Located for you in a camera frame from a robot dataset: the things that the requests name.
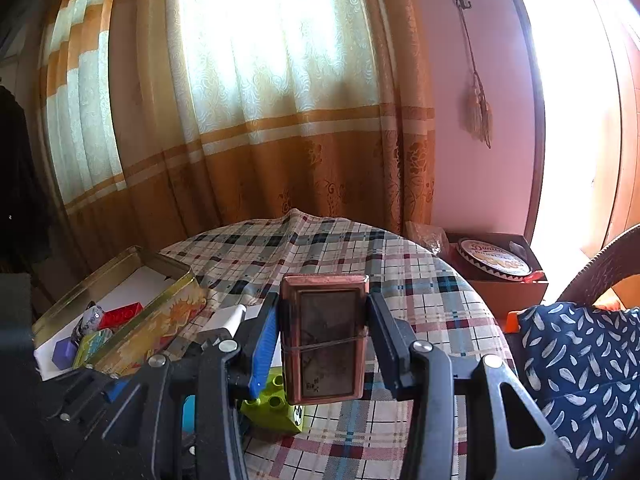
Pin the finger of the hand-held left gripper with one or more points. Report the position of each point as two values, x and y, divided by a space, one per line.
117 390
70 417

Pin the purple block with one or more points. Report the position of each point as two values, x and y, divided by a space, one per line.
66 352

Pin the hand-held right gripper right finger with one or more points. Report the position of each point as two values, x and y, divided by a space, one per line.
385 345

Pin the gold rectangular tin box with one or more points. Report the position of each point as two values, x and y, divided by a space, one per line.
150 330

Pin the blue patterned cushion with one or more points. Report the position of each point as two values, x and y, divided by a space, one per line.
585 385

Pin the brown cardboard box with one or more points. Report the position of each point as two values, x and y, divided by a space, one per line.
520 292

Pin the tissue packet with green label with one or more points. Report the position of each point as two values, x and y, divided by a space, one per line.
95 347

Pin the red building block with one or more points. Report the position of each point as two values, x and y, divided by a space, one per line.
122 315

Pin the white paper liner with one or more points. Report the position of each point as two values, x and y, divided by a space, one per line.
145 285

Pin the brown door frame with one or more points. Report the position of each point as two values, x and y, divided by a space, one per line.
537 125

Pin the black coat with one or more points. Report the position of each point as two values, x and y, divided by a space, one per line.
20 185

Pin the round printed tin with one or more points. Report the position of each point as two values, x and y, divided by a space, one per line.
492 257

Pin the teal building block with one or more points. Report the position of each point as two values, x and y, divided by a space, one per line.
188 412

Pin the orange and cream curtain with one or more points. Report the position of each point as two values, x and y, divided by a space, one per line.
85 110
280 135

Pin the brown wicker chair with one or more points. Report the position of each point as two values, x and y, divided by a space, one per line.
600 260

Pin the clear plastic bag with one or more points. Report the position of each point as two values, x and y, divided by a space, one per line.
425 237

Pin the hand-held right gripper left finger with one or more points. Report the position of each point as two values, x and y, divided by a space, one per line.
262 355

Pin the green building block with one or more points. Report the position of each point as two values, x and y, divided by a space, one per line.
272 410

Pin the white charger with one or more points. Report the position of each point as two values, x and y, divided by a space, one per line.
225 319

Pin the copper framed box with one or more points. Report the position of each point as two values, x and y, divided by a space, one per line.
325 340

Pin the wooden door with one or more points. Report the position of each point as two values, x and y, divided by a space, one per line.
627 160

